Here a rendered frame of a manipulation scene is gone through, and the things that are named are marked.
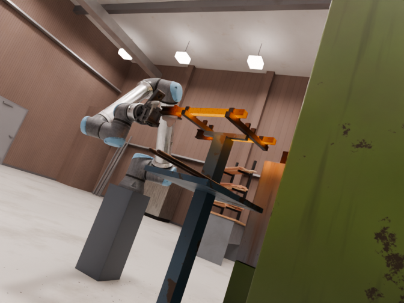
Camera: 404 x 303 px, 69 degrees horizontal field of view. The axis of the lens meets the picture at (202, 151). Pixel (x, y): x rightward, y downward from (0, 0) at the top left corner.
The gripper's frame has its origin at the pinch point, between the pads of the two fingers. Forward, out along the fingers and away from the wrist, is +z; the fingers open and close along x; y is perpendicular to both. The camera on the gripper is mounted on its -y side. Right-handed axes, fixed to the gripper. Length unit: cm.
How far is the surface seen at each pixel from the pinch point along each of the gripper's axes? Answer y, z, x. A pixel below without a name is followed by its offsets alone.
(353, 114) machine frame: -7, 66, -13
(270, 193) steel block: 19, 35, -38
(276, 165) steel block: 6, 33, -38
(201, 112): 1.3, 17.8, 1.1
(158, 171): 27.6, 14.4, 7.8
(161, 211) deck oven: 63, -636, -642
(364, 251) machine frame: 32, 77, -14
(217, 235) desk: 57, -173, -319
